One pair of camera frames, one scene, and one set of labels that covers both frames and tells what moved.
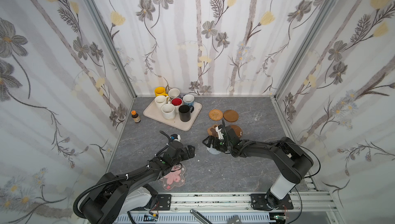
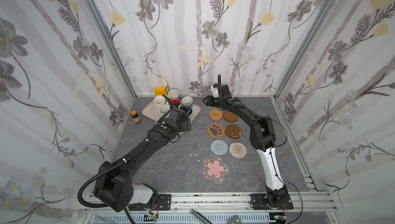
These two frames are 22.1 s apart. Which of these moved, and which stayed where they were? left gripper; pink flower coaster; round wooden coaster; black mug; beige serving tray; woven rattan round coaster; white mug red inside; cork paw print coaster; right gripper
Moved: right gripper; pink flower coaster; left gripper
Stayed: white mug red inside; beige serving tray; black mug; round wooden coaster; woven rattan round coaster; cork paw print coaster
